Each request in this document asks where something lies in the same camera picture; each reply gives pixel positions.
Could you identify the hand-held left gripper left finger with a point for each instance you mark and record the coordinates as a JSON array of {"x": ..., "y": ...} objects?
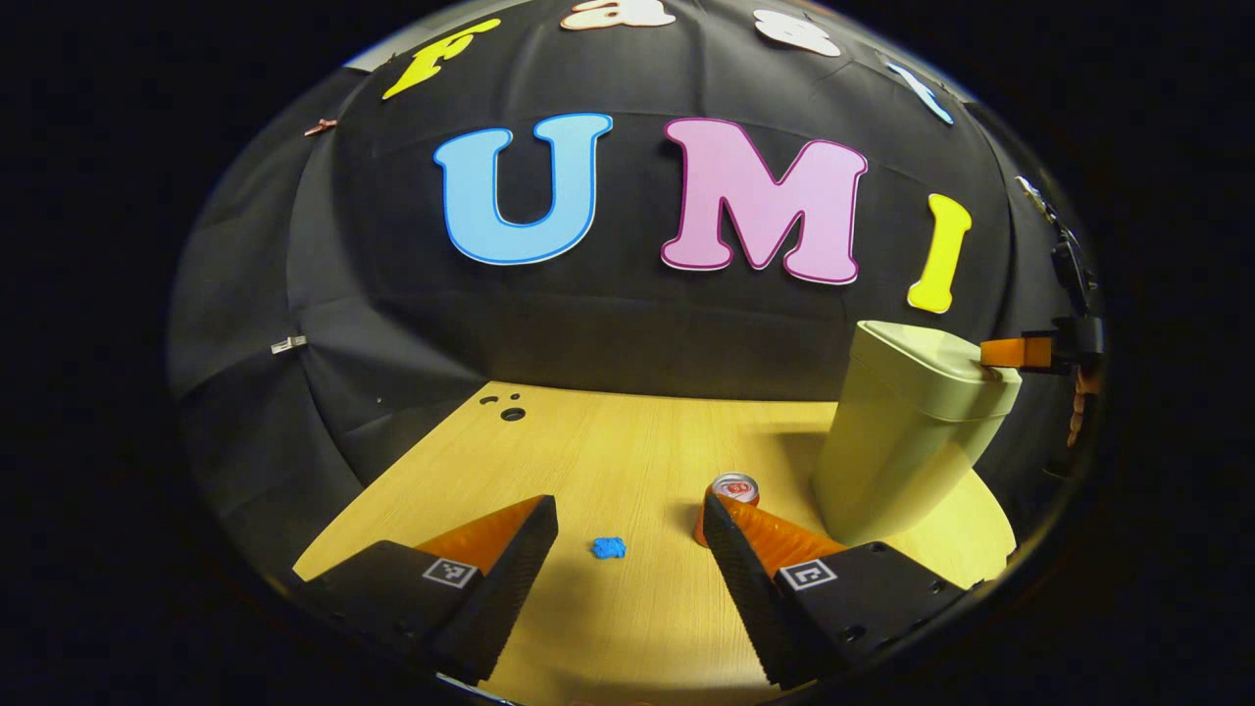
[{"x": 510, "y": 588}]

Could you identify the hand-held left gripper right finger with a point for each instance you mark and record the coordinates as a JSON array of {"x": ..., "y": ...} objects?
[{"x": 750, "y": 598}]

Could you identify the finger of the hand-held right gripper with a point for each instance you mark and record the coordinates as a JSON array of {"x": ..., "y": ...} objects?
[{"x": 1010, "y": 353}]

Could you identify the blue paper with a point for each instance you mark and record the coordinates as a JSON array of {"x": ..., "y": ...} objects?
[{"x": 609, "y": 547}]

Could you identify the red pop can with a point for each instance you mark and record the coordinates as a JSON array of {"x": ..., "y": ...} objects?
[{"x": 733, "y": 487}]

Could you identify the green desktop garbage bin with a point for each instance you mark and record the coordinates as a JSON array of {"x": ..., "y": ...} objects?
[{"x": 902, "y": 441}]

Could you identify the wooden desktop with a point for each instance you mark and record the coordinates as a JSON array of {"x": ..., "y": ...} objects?
[{"x": 608, "y": 461}]

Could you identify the black backdrop cloth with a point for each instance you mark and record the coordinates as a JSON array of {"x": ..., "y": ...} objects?
[{"x": 627, "y": 324}]

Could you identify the silver cloth clip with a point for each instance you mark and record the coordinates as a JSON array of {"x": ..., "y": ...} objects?
[{"x": 288, "y": 344}]

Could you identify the copper cloth clip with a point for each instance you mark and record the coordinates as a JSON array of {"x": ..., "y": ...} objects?
[{"x": 320, "y": 126}]

